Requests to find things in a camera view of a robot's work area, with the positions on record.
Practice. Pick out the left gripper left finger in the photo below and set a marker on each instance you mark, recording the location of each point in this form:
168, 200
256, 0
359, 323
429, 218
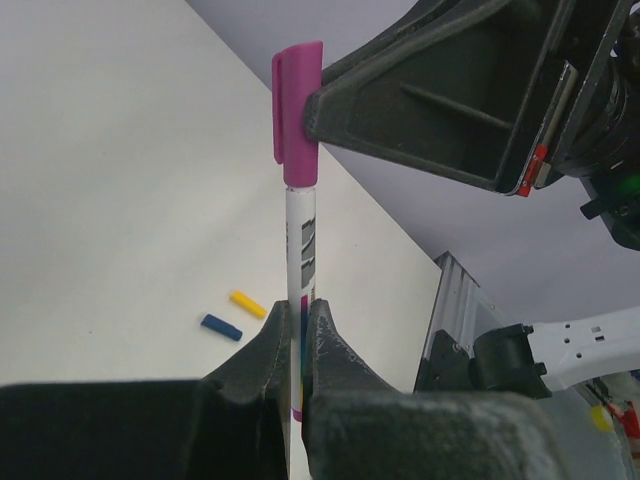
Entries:
233, 423

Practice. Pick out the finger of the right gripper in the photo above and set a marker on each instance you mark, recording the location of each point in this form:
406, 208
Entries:
459, 89

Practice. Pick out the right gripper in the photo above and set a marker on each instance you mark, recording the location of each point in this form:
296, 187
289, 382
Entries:
575, 107

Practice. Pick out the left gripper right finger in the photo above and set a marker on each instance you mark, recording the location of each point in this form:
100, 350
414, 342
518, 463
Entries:
357, 426

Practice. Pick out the yellow pen cap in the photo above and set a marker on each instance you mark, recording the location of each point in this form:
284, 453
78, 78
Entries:
248, 304

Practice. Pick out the purple pen cap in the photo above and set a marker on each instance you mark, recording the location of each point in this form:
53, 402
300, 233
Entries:
296, 74

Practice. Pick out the purple marker pen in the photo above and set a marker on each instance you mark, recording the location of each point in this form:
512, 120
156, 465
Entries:
300, 216

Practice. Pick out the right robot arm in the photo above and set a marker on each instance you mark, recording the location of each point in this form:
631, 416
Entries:
518, 243

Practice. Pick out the blue pen cap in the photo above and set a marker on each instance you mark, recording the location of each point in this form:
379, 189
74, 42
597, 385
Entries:
221, 327

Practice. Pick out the aluminium frame rail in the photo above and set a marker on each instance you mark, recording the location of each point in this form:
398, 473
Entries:
584, 373

